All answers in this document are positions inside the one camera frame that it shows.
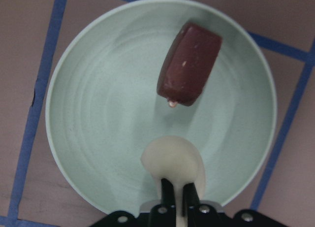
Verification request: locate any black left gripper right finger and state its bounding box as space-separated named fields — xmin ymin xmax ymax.
xmin=182 ymin=183 xmax=224 ymax=227

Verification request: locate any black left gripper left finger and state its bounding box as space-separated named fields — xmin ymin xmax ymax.
xmin=148 ymin=178 xmax=176 ymax=227

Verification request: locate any white steamed bun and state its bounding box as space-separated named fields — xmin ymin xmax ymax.
xmin=141 ymin=136 xmax=206 ymax=227

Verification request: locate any light green plate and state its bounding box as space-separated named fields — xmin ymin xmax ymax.
xmin=45 ymin=0 xmax=277 ymax=214

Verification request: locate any brown steamed bun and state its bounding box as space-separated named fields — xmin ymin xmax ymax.
xmin=157 ymin=22 xmax=222 ymax=108

